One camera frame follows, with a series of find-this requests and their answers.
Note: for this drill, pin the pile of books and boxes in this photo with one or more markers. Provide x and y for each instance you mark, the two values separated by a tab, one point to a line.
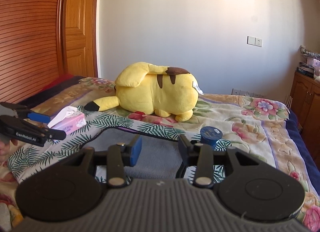
310	62

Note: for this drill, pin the louvred wooden wardrobe door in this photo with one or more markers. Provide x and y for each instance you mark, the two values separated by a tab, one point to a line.
27	34

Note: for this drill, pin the white wall socket strip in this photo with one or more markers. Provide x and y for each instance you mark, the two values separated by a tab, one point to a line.
248	93

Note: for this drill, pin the grey palm leaf print towel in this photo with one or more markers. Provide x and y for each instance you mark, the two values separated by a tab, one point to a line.
150	152

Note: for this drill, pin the dark blue bed sheet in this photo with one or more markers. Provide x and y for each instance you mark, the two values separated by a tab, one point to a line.
303	144

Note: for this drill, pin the floral blanket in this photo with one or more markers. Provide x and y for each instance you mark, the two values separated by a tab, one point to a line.
252	132

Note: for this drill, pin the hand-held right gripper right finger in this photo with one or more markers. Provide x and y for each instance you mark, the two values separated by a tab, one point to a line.
185	150

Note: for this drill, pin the yellow plush toy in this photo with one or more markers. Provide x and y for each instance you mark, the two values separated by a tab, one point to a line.
155	89

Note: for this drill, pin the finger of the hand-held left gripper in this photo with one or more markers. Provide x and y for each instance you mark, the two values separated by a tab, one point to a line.
37	117
27	134

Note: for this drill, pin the white wall switch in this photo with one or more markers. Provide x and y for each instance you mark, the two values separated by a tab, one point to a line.
254	41

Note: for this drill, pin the thin wooden sticks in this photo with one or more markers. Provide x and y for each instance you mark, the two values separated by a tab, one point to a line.
290	101

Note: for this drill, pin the red and black blanket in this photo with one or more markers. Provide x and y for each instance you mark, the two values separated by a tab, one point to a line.
50	88

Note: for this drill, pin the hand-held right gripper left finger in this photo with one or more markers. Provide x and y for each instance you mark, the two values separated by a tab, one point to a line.
136	151

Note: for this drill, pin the wooden cabinet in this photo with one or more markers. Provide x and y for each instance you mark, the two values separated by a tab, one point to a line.
306	97

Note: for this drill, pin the panelled wooden door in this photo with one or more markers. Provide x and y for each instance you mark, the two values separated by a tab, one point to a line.
77	24

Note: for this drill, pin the dark blue round tin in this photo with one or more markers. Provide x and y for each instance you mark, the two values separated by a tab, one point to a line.
210	136

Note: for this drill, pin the pink tissue pack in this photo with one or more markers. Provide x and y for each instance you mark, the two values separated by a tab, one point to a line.
71	122

